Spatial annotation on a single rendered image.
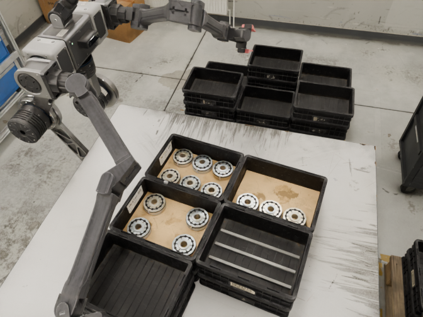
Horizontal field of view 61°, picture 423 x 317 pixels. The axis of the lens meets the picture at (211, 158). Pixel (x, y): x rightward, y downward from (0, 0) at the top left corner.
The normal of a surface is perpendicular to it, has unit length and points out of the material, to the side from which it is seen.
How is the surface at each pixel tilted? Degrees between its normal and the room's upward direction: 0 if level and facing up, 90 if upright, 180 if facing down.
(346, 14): 90
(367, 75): 0
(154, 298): 0
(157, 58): 0
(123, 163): 20
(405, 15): 90
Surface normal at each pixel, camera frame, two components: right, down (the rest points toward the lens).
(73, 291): -0.07, -0.34
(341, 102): -0.04, -0.65
